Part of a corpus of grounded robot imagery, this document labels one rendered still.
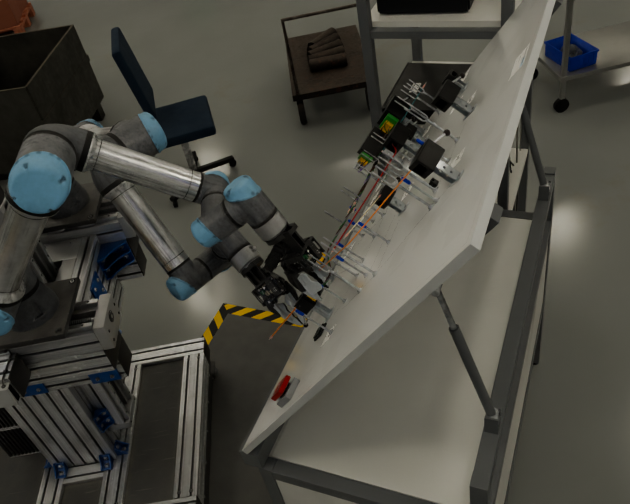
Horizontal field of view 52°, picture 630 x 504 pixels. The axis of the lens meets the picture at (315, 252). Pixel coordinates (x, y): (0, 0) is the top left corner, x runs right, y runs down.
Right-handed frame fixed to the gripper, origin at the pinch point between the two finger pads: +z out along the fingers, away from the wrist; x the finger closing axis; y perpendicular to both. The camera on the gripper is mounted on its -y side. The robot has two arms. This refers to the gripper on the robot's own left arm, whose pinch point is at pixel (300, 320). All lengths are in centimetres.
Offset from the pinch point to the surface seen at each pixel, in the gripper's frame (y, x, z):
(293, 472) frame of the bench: 5.9, -26.5, 28.8
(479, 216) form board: 73, 47, 12
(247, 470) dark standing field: -82, -75, 25
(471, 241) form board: 77, 44, 14
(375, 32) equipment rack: -37, 73, -56
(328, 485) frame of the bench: 8.5, -20.5, 36.6
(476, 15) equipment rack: -35, 98, -37
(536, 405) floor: -103, 28, 82
